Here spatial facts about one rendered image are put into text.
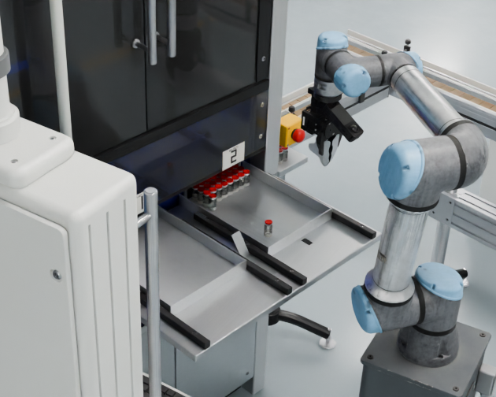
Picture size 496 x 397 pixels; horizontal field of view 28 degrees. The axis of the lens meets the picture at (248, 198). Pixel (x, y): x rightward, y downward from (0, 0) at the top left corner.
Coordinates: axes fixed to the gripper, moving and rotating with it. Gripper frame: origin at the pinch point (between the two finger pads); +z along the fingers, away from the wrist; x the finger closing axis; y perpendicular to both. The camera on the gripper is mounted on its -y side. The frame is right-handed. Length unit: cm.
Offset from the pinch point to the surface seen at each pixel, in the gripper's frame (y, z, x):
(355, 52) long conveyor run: 57, 16, -85
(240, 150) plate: 27.4, 6.7, 4.2
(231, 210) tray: 23.0, 21.4, 11.6
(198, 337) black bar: -10, 20, 56
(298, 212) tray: 9.7, 21.4, -1.5
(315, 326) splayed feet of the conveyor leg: 30, 101, -41
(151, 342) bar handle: -23, -3, 81
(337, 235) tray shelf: -4.5, 21.6, -1.4
